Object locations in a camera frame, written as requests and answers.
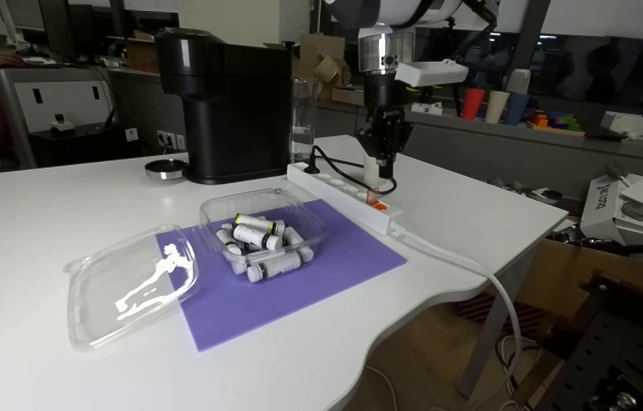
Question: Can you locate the blue cup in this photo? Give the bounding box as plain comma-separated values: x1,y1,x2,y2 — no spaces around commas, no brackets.
504,92,531,127

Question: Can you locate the beige cup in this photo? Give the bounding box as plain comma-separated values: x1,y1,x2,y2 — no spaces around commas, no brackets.
485,90,511,125

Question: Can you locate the black perforated metal plate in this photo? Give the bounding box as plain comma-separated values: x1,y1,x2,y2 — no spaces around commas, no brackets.
535,270,643,411

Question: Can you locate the stack of cardboard boxes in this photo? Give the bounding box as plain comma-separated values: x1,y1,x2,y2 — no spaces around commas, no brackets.
264,33,365,107

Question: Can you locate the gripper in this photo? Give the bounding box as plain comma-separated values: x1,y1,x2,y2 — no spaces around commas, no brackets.
356,72,414,179

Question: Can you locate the stack of white boxes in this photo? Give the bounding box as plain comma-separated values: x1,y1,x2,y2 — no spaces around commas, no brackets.
580,173,643,253

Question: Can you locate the white device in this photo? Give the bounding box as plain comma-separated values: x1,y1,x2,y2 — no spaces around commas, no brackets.
600,111,643,141

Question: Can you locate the brown cardboard box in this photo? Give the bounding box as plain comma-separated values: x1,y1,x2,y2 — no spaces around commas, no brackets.
517,236,643,321

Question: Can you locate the white vial with black cap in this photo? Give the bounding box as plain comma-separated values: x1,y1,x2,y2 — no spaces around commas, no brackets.
246,251,304,284
232,224,284,251

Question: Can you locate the black cable with plug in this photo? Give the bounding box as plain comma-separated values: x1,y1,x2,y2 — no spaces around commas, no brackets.
304,145,398,195

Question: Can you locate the black coffee machine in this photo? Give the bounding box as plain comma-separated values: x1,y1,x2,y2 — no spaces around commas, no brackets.
154,27,318,185

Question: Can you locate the row of monitors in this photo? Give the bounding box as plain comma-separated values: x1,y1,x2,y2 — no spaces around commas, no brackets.
4,0,128,62

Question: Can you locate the set of coloured toy blocks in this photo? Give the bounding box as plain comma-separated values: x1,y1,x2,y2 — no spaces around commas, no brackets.
526,109,585,137

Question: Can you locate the white power strip cable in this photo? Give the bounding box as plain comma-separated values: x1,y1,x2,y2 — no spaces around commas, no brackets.
391,223,525,411

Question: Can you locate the grey desk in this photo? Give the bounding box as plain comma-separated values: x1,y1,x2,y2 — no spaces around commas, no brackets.
0,66,123,170

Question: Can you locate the clear plastic container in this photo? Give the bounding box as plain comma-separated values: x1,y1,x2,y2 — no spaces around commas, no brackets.
199,188,329,276

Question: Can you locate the black low cabinet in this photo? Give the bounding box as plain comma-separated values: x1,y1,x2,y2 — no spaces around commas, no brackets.
29,122,142,168

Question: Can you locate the clear plastic lid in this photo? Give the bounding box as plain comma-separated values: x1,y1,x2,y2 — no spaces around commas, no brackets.
63,223,201,350

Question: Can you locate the purple mat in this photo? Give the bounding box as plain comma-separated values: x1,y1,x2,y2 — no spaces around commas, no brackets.
155,198,408,353

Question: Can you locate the white vial with yellow band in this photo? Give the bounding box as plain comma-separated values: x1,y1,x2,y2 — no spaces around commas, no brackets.
234,213,286,236

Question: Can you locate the round metal drip tray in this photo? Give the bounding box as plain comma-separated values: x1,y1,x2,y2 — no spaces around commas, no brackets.
144,159,189,181

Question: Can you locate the white power strip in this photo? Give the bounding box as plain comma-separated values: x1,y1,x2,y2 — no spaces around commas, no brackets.
286,162,404,236

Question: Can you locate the red cup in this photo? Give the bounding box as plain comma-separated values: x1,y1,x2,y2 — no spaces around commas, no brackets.
460,87,487,121

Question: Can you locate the white plug adapter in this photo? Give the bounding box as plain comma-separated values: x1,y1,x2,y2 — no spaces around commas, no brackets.
363,154,384,188

